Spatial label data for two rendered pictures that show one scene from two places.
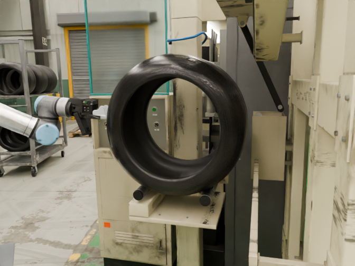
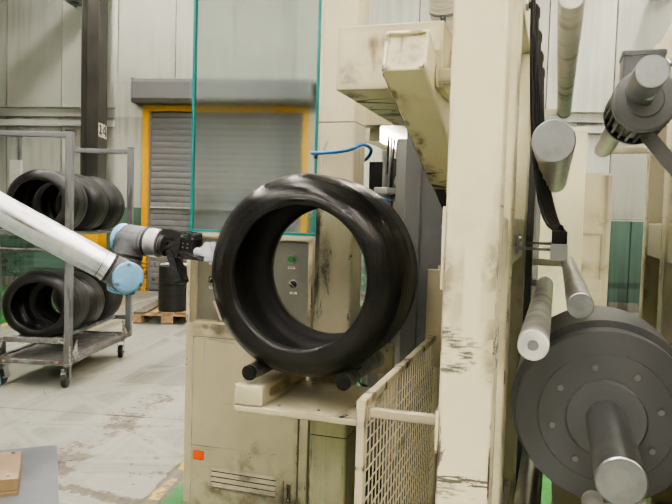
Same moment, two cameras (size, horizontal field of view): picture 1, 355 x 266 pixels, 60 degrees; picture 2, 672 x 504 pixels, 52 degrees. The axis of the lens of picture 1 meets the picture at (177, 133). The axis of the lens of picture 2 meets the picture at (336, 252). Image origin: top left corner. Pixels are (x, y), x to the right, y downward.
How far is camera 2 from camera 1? 0.72 m
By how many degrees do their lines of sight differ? 8
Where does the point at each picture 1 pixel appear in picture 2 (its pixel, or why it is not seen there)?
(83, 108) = (180, 245)
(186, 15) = (340, 119)
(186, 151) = (331, 321)
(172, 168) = (306, 344)
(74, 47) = (160, 145)
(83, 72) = (172, 194)
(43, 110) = (123, 245)
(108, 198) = (204, 407)
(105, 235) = (193, 473)
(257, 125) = (435, 284)
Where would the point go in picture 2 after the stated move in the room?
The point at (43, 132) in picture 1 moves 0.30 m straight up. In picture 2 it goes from (123, 274) to (124, 170)
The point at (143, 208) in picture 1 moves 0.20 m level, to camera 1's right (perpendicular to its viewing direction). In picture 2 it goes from (255, 392) to (326, 395)
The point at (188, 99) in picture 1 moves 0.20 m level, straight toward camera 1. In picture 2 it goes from (338, 241) to (332, 243)
